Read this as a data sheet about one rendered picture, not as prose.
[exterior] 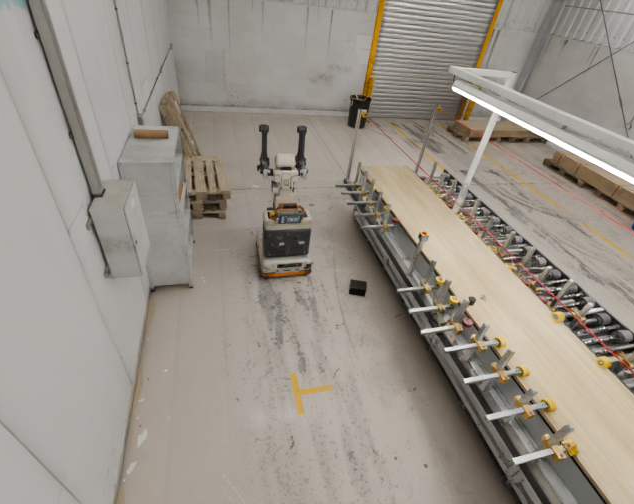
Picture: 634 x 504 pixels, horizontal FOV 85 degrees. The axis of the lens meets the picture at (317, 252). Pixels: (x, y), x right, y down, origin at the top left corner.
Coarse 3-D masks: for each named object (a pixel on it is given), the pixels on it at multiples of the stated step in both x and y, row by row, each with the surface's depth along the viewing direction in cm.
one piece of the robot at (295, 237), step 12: (264, 216) 386; (264, 228) 390; (276, 228) 385; (288, 228) 389; (300, 228) 393; (264, 240) 395; (276, 240) 396; (288, 240) 399; (300, 240) 404; (264, 252) 405; (276, 252) 407; (288, 252) 411; (300, 252) 415
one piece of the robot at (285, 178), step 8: (272, 168) 390; (296, 168) 397; (272, 176) 394; (280, 176) 383; (288, 176) 386; (296, 176) 388; (280, 184) 389; (288, 184) 391; (280, 192) 401; (288, 192) 403; (280, 200) 408; (288, 200) 411
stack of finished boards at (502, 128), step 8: (464, 120) 954; (464, 128) 916; (472, 128) 904; (480, 128) 912; (496, 128) 928; (504, 128) 937; (512, 128) 945; (520, 128) 954; (472, 136) 904; (480, 136) 911; (496, 136) 925; (504, 136) 932; (512, 136) 940; (520, 136) 947; (528, 136) 955; (536, 136) 962
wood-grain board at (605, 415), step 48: (384, 192) 442; (432, 192) 457; (432, 240) 368; (480, 240) 379; (480, 288) 316; (528, 288) 323; (528, 336) 276; (528, 384) 241; (576, 384) 246; (576, 432) 217; (624, 432) 221; (624, 480) 198
